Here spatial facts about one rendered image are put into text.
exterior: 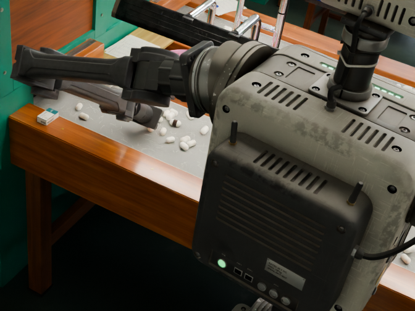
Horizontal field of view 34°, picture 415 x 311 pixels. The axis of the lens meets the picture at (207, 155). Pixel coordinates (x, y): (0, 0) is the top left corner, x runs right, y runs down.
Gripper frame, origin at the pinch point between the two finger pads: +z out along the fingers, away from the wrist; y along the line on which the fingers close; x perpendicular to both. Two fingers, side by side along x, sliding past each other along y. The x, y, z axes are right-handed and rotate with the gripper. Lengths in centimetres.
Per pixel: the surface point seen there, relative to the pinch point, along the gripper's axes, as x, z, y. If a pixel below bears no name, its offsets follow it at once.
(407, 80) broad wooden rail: -54, 64, -63
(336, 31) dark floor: -114, 250, 8
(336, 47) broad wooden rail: -58, 67, -32
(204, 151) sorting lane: 3.1, -0.8, -19.8
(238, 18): -44.5, 20.7, -4.9
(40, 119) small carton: 13.9, -20.4, 25.3
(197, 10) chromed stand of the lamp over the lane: -33.6, -16.6, -5.7
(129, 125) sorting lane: 4.9, -3.3, 5.6
